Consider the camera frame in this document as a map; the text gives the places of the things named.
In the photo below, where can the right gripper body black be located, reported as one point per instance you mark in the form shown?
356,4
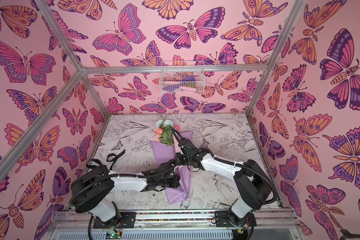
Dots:
181,142

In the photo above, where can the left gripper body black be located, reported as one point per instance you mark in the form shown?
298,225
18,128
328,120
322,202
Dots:
170,182

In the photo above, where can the small pink fake rose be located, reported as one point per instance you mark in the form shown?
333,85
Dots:
176,127

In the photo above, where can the orange pink fake rose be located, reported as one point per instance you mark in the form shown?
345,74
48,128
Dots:
159,131

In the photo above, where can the white fake flower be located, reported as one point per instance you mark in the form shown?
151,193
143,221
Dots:
163,122

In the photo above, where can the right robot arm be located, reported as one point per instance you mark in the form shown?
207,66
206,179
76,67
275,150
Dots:
255,187

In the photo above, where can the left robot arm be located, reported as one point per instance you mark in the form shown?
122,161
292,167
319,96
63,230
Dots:
89,192

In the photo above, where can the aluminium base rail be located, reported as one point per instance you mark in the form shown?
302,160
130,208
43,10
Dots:
268,224

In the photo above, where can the white wire basket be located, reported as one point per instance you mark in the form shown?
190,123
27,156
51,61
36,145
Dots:
182,77

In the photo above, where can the aluminium frame structure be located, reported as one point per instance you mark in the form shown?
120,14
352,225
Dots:
93,34

